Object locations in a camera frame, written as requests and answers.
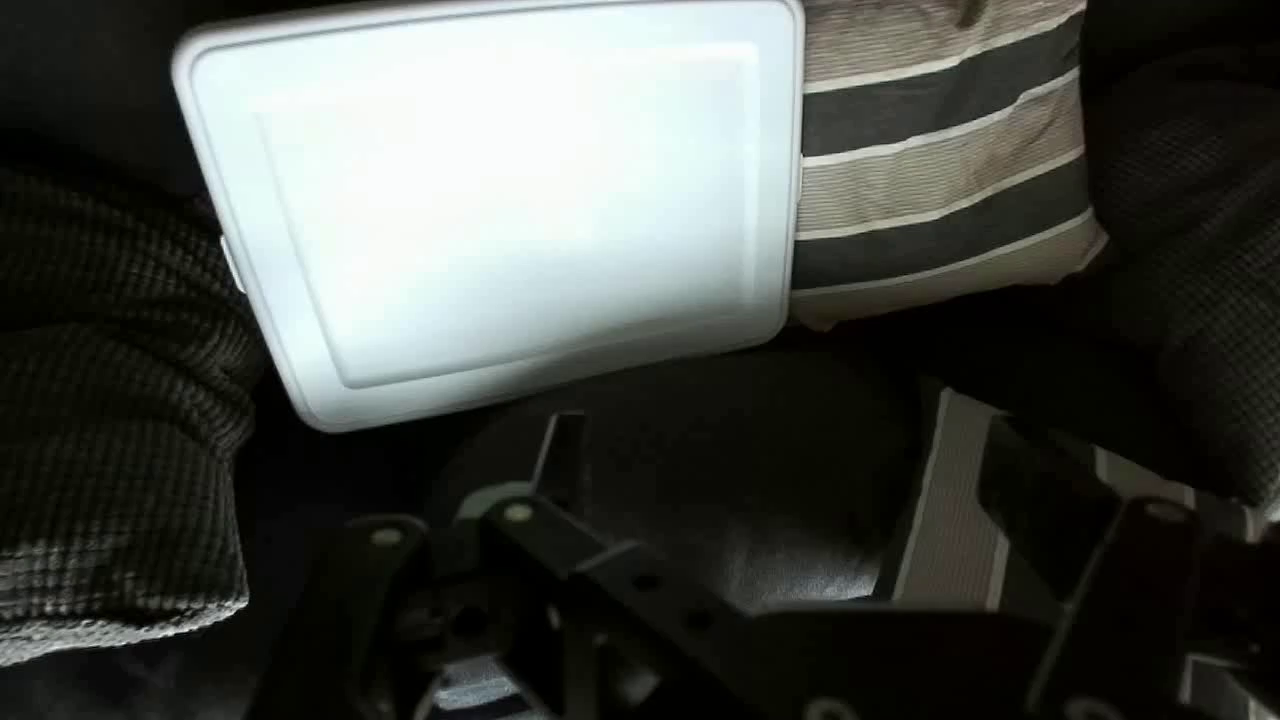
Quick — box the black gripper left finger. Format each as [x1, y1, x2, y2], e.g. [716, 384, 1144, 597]
[450, 409, 756, 671]

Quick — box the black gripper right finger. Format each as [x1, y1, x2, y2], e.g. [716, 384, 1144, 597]
[977, 413, 1203, 720]

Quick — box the white plastic bin lid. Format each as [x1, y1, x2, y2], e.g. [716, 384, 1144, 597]
[169, 0, 808, 440]

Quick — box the dark grey sofa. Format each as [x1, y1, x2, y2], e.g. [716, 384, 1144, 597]
[0, 0, 1280, 633]

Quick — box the grey knitted cushion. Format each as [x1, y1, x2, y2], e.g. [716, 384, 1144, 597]
[0, 160, 259, 671]
[1075, 53, 1280, 514]

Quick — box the beige grey striped pillow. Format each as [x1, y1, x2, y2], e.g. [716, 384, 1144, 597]
[786, 0, 1116, 337]

